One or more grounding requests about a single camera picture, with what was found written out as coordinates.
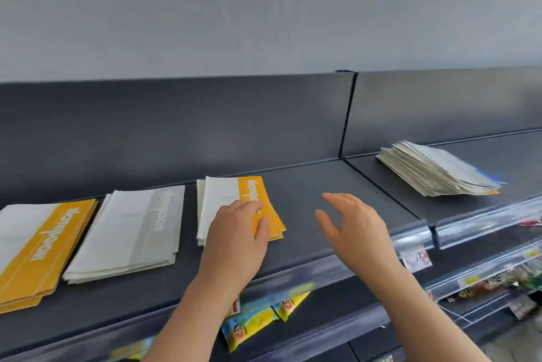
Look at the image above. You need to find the small orange notebook stack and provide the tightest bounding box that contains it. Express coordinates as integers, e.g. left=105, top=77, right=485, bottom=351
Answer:
left=196, top=175, right=287, bottom=247
left=0, top=198, right=98, bottom=315

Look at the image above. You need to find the person's left forearm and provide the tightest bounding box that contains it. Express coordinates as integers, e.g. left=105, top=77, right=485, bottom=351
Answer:
left=142, top=272, right=251, bottom=362

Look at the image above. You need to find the person's right hand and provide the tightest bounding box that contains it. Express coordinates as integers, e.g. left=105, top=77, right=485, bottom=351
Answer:
left=315, top=192, right=401, bottom=278

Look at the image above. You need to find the pile of white notebooks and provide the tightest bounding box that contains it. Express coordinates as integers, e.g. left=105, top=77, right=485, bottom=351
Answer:
left=375, top=140, right=505, bottom=197

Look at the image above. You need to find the slotted dark metal upright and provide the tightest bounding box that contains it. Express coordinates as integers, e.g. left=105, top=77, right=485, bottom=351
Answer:
left=336, top=69, right=360, bottom=159

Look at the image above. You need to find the person's left hand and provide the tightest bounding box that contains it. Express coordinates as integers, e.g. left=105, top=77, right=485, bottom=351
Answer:
left=196, top=199, right=271, bottom=290

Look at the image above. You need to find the small grey notebook stack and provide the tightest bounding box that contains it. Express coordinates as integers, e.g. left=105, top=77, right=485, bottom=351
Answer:
left=62, top=185, right=186, bottom=285

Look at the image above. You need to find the person's right forearm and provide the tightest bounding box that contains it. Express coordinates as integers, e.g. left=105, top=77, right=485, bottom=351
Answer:
left=372, top=264, right=492, bottom=362

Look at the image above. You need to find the dark grey back panel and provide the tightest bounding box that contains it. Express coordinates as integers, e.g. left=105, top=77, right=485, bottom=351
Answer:
left=340, top=66, right=542, bottom=158
left=0, top=73, right=356, bottom=206

